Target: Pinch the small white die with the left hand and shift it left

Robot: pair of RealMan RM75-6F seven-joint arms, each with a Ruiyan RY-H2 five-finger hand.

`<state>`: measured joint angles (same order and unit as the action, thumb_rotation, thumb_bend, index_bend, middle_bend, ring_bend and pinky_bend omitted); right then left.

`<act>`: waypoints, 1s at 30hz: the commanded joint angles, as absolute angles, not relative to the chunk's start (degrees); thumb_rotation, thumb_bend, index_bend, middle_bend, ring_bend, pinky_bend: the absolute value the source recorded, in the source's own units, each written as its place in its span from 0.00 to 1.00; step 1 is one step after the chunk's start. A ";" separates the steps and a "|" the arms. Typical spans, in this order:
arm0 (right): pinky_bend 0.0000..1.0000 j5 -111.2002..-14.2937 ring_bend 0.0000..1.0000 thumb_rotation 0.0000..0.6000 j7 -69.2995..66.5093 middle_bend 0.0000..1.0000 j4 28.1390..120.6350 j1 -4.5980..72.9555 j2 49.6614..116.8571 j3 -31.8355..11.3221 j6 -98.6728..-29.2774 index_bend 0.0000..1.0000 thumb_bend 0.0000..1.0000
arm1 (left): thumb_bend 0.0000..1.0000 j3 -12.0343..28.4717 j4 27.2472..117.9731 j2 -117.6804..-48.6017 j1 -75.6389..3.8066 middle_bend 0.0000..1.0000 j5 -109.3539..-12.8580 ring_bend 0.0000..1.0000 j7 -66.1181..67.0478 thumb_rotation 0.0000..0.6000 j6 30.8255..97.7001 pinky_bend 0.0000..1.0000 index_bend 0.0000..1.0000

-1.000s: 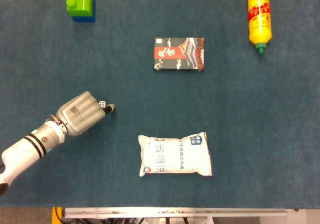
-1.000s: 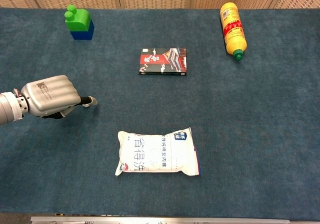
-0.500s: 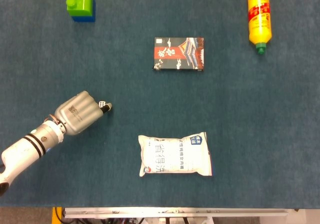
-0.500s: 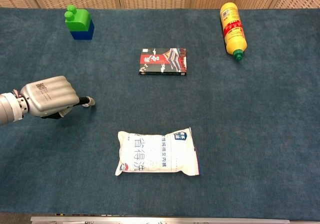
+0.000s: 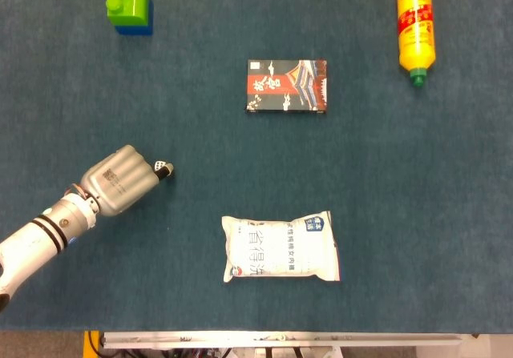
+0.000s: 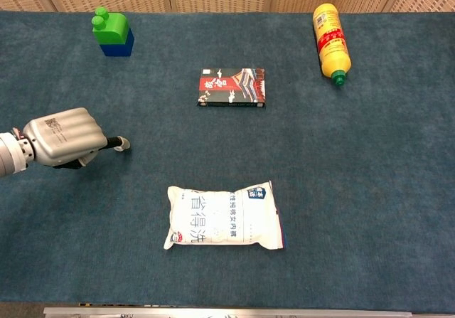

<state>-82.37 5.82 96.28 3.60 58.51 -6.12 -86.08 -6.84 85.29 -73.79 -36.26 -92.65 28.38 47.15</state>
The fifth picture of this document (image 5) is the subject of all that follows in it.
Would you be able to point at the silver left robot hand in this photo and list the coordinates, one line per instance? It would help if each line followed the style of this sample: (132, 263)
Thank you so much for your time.
(114, 182)

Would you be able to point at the white die with black pips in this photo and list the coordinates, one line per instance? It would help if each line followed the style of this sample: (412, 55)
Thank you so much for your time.
(159, 166)

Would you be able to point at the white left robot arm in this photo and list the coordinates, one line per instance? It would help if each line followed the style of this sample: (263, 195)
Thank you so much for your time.
(44, 230)

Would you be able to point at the blue toy building block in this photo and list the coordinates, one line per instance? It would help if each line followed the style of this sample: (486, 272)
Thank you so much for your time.
(140, 27)

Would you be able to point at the green toy building block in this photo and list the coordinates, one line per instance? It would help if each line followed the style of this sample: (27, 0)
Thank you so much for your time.
(127, 5)

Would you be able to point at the white plastic package with print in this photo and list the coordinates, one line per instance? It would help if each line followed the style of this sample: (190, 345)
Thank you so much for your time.
(280, 248)

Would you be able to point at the black and red card box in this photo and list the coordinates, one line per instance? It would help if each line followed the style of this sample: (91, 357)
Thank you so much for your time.
(287, 86)

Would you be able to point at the dark teal felt table cloth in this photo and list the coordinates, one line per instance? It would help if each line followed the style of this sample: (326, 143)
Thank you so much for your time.
(360, 174)

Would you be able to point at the yellow bottle with green cap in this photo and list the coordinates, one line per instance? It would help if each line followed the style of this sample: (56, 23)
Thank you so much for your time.
(415, 25)

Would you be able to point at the aluminium frame rail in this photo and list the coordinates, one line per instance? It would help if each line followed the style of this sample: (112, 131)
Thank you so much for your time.
(280, 339)

